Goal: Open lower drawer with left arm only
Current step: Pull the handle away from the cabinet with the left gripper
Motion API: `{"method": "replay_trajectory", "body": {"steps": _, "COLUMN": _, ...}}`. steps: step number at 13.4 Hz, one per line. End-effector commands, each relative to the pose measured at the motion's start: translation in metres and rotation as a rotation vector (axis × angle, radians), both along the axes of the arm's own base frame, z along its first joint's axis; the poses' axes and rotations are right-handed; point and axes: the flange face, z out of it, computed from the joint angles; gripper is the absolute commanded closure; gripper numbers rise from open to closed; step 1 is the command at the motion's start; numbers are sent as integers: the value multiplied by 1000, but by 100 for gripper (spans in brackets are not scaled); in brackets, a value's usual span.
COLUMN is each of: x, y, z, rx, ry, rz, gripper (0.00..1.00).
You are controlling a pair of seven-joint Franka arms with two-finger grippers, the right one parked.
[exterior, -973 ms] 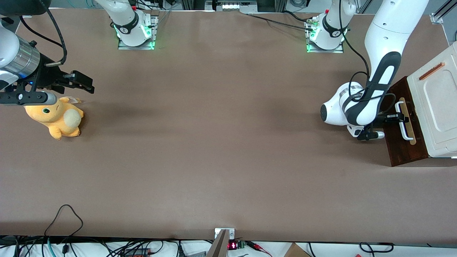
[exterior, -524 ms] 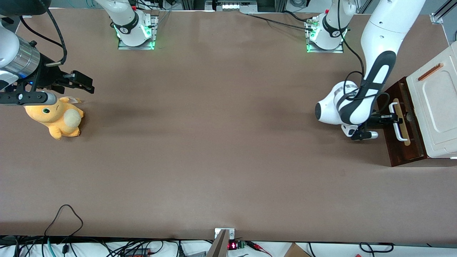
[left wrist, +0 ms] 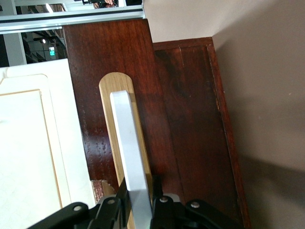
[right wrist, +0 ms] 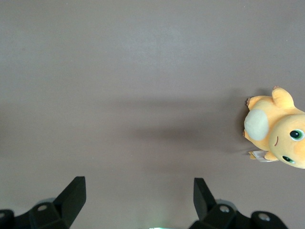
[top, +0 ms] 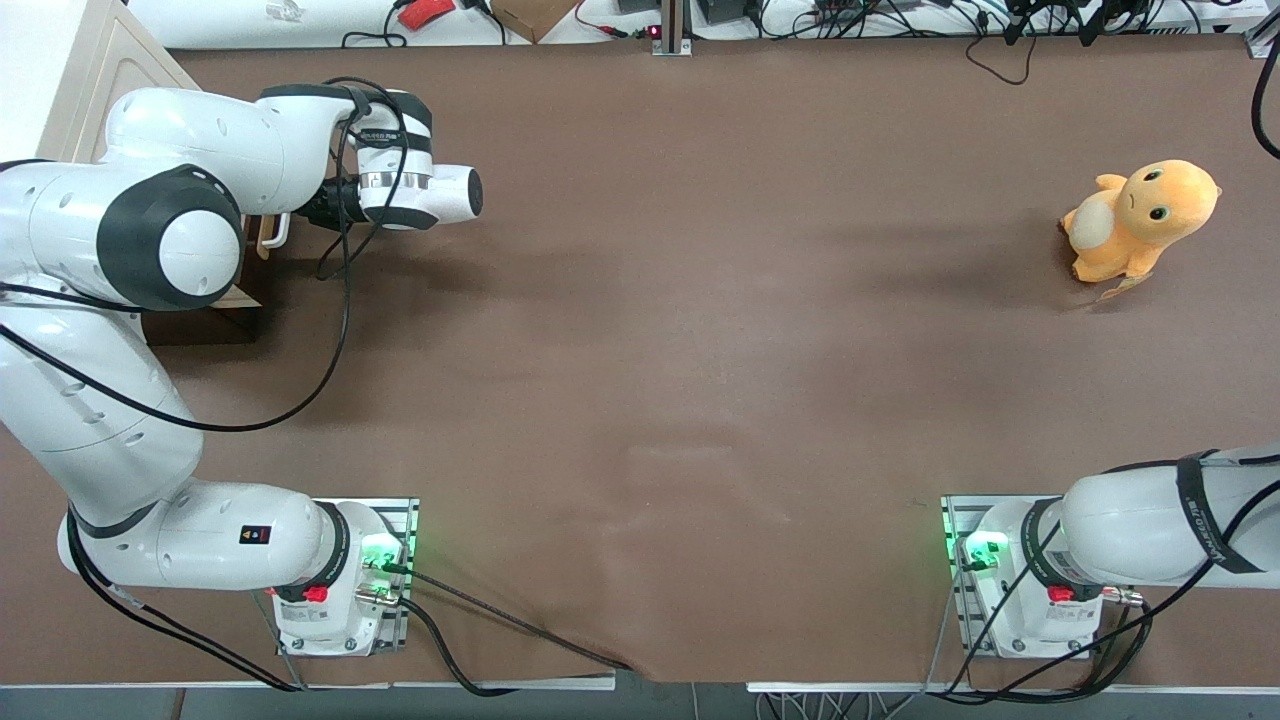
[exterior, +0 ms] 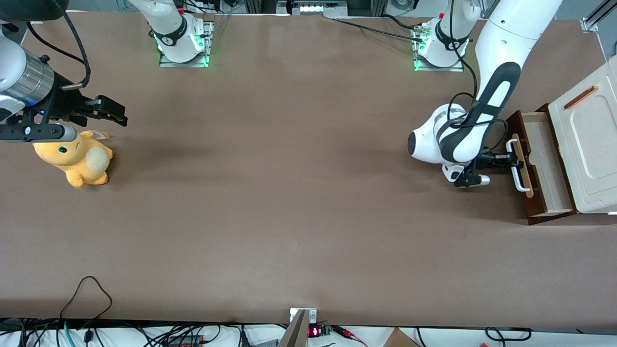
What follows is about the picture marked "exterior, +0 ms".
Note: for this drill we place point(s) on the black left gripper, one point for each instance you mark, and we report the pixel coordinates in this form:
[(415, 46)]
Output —
[(492, 158)]

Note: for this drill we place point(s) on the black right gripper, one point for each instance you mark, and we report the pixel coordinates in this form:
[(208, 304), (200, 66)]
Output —
[(66, 103)]

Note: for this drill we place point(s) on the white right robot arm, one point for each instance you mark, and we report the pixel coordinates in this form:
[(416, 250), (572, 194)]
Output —
[(173, 29)]

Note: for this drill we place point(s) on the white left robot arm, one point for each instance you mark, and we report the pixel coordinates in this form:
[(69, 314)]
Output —
[(501, 43)]

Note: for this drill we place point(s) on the orange plush toy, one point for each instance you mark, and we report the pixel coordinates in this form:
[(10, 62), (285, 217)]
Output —
[(79, 161)]

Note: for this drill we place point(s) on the white cabinet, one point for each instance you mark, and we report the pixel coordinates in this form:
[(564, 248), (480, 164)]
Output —
[(595, 144)]

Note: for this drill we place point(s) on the brown cardboard piece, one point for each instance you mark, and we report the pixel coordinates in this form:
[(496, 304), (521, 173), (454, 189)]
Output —
[(400, 339)]

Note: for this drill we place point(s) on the white power strip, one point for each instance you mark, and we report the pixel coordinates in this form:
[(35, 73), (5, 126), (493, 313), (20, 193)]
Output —
[(320, 7)]

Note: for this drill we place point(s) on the black and orange device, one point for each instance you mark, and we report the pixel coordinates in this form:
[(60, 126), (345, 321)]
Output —
[(185, 341)]

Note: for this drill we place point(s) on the red LED display module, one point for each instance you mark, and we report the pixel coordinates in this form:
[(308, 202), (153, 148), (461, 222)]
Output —
[(314, 331)]

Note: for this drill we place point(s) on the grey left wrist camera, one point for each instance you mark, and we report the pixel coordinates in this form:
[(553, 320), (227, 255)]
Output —
[(475, 180)]

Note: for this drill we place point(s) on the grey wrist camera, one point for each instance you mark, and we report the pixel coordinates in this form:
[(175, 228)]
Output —
[(53, 133), (475, 180)]

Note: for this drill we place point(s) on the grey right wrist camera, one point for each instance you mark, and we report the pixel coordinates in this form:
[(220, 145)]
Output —
[(53, 133)]

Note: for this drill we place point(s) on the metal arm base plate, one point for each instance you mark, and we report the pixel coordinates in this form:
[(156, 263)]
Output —
[(166, 61), (458, 68)]

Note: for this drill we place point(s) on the aluminium corner bracket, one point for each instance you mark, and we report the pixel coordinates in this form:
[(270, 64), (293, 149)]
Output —
[(589, 25)]

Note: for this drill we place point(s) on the metal table edge bracket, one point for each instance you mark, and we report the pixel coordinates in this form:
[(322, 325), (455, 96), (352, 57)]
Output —
[(312, 314)]

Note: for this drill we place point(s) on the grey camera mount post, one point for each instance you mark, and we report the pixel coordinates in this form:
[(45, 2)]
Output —
[(295, 332)]

